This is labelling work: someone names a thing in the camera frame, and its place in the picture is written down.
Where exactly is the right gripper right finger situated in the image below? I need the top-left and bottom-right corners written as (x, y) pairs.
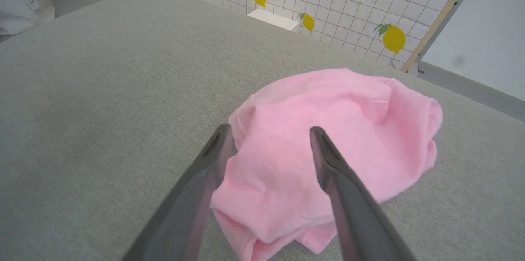
top-left (310, 126), bottom-right (418, 261)

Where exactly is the white box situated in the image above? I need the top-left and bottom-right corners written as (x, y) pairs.
top-left (247, 8), bottom-right (300, 32)

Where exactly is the white fabric bag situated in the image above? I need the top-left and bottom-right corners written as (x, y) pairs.
top-left (0, 0), bottom-right (56, 36)

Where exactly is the lemon print grid screen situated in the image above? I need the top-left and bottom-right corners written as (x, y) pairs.
top-left (166, 0), bottom-right (480, 73)

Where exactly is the grey fabric sofa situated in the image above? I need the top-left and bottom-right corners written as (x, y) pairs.
top-left (0, 0), bottom-right (525, 261)

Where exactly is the pink garment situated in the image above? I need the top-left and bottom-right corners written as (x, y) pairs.
top-left (210, 68), bottom-right (443, 261)

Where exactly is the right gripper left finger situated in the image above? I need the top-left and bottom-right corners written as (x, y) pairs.
top-left (123, 124), bottom-right (235, 261)

